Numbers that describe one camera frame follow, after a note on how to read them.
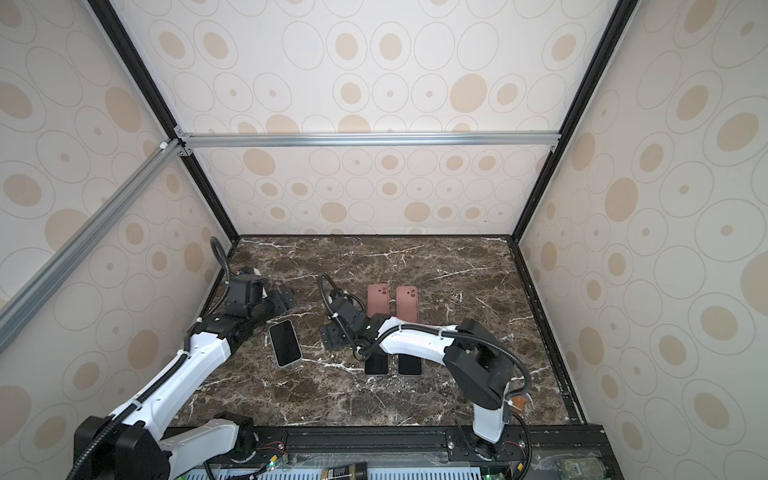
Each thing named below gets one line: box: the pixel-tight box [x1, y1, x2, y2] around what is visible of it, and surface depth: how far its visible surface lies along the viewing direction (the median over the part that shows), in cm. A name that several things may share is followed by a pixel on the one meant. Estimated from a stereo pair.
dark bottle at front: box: [321, 461, 368, 480], surface depth 69 cm
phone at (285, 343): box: [268, 319, 303, 368], surface depth 91 cm
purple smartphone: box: [398, 354, 422, 375], surface depth 87 cm
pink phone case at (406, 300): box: [395, 285, 419, 323], surface depth 103 cm
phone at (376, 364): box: [364, 352, 389, 375], surface depth 87 cm
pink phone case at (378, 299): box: [367, 283, 390, 318], surface depth 105 cm
